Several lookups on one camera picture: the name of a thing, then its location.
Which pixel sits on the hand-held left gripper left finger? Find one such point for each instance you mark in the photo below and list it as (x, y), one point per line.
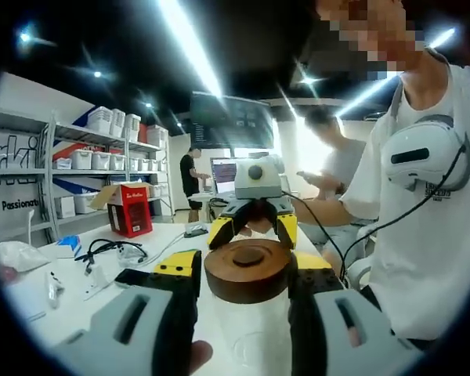
(102, 329)

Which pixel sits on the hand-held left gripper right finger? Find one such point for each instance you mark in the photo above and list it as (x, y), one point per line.
(325, 333)

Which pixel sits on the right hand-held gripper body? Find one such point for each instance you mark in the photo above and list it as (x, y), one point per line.
(258, 188)

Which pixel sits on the brown wooden lid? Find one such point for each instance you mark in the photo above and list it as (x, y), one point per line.
(246, 274)

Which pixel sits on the person's right hand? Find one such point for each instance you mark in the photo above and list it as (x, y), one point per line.
(262, 223)

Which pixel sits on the person's left hand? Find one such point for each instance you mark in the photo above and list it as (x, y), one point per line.
(201, 358)

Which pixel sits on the small grey device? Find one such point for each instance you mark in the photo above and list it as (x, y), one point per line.
(196, 231)

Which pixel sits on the white table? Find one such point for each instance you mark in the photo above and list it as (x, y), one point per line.
(74, 313)

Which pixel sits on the laptop screen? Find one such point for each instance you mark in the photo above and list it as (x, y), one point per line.
(223, 174)

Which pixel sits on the white charger stand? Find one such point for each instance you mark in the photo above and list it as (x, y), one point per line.
(98, 280)

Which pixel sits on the white game controller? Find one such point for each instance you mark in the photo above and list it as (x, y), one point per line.
(55, 290)

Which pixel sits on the blue and white packet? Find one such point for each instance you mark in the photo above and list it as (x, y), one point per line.
(68, 246)

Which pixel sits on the red cardboard box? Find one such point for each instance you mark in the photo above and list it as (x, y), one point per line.
(131, 211)

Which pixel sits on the white plastic bag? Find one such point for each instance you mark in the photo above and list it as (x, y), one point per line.
(19, 254)

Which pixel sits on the white chair back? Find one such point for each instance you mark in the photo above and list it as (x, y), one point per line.
(30, 227)

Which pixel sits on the person's white shirt torso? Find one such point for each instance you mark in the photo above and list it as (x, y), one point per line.
(423, 254)

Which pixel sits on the grey metal shelf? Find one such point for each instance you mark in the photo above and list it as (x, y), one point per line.
(102, 135)
(15, 172)

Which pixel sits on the white chest device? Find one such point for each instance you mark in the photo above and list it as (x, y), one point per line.
(423, 156)

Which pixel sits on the shelf with white bins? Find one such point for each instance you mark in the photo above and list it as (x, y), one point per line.
(102, 117)

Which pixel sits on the large black wall screen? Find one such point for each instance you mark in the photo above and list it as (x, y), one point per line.
(231, 117)

